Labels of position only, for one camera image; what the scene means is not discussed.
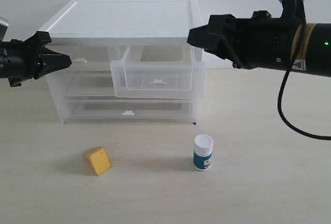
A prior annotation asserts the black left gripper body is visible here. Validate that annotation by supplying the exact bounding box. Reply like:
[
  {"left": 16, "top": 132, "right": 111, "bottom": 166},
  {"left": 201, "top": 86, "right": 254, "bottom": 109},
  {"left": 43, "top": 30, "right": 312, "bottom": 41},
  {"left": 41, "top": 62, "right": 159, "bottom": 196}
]
[{"left": 1, "top": 31, "right": 51, "bottom": 87}]

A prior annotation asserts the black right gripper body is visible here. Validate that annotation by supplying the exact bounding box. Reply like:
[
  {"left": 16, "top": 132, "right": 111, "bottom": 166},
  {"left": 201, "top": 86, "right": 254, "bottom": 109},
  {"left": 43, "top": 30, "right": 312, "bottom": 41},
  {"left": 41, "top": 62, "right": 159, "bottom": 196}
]
[{"left": 206, "top": 10, "right": 298, "bottom": 70}]

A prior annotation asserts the white capped teal bottle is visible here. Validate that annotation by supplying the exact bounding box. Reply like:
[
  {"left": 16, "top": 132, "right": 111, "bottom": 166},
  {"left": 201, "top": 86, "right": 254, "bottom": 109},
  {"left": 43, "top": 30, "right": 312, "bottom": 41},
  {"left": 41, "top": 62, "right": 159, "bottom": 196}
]
[{"left": 193, "top": 134, "right": 214, "bottom": 171}]

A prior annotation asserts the yellow cheese wedge toy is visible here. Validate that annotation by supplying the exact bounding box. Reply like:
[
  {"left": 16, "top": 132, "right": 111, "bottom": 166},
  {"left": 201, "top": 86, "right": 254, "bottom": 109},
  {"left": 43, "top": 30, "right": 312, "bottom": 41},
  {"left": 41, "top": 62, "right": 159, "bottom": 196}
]
[{"left": 84, "top": 147, "right": 112, "bottom": 176}]

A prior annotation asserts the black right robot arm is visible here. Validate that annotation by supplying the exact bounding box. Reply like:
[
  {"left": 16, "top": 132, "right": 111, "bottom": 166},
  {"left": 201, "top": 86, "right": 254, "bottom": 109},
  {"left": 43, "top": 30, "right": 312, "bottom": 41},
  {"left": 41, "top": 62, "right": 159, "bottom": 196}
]
[{"left": 187, "top": 0, "right": 330, "bottom": 77}]

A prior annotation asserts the clear middle wide drawer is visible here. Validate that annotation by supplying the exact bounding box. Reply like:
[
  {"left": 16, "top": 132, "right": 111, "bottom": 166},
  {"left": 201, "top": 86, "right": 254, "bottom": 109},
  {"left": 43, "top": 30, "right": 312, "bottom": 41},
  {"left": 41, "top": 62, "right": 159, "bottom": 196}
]
[{"left": 47, "top": 73, "right": 115, "bottom": 97}]

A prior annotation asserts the clear wide drawer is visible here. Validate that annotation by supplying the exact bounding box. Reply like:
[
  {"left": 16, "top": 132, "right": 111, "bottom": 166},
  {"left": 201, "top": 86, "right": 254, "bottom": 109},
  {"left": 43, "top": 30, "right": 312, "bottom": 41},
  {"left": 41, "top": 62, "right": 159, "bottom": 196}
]
[
  {"left": 47, "top": 73, "right": 115, "bottom": 97},
  {"left": 56, "top": 96, "right": 201, "bottom": 123}
]

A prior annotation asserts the clear bottom wide drawer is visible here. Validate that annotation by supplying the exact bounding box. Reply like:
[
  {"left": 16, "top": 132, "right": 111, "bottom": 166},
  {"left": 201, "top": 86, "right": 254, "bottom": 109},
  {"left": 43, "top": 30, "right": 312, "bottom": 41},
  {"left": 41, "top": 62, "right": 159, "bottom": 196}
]
[{"left": 56, "top": 96, "right": 201, "bottom": 123}]

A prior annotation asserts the white plastic drawer cabinet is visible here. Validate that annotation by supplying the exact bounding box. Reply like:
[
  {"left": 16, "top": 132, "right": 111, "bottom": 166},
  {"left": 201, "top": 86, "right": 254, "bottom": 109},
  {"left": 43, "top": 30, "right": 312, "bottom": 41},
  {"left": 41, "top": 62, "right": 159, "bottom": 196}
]
[{"left": 41, "top": 0, "right": 202, "bottom": 113}]

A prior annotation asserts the black cable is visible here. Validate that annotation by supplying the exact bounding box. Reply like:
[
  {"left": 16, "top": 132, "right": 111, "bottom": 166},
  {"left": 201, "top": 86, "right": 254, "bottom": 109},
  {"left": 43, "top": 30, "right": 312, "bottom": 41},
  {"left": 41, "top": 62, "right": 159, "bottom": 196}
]
[{"left": 277, "top": 0, "right": 331, "bottom": 141}]

